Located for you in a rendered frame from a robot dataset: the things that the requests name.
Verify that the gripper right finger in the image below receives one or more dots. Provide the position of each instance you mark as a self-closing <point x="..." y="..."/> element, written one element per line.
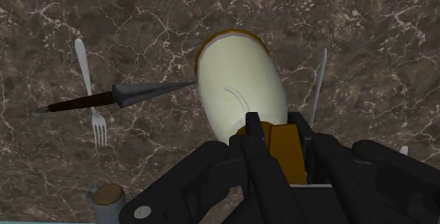
<point x="378" y="182"/>

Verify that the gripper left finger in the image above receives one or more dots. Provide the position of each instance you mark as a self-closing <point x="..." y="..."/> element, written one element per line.
<point x="206" y="175"/>

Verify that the small white utensil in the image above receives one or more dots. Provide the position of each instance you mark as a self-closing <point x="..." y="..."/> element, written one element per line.
<point x="404" y="150"/>

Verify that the grey shaker with brown top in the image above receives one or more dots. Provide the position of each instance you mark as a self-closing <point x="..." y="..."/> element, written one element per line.
<point x="108" y="199"/>

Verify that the slim silver utensil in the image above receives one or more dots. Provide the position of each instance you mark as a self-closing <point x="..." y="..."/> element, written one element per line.
<point x="318" y="79"/>

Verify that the silver fork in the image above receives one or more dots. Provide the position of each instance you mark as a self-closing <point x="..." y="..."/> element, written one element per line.
<point x="85" y="65"/>

